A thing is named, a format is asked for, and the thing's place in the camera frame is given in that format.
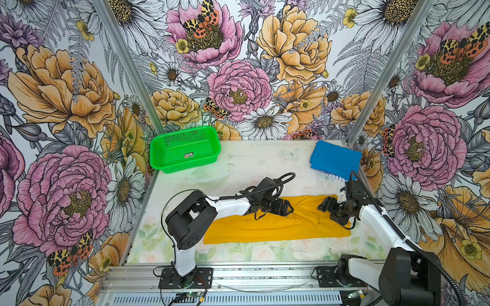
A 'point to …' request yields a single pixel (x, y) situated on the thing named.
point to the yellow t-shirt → (227, 224)
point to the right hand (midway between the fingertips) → (324, 216)
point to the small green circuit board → (193, 294)
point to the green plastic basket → (184, 149)
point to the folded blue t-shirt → (334, 160)
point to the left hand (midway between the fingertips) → (284, 212)
